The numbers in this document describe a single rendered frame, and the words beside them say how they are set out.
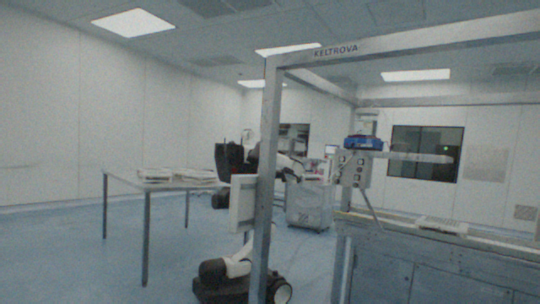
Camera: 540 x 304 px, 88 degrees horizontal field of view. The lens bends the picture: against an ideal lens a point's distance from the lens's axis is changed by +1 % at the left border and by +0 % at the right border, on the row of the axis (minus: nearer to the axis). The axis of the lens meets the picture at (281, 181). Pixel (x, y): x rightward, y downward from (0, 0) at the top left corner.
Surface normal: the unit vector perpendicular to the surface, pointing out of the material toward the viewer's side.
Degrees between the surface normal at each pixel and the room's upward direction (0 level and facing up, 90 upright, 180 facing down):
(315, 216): 90
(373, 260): 90
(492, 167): 90
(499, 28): 90
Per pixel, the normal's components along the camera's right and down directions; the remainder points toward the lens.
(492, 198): -0.49, 0.05
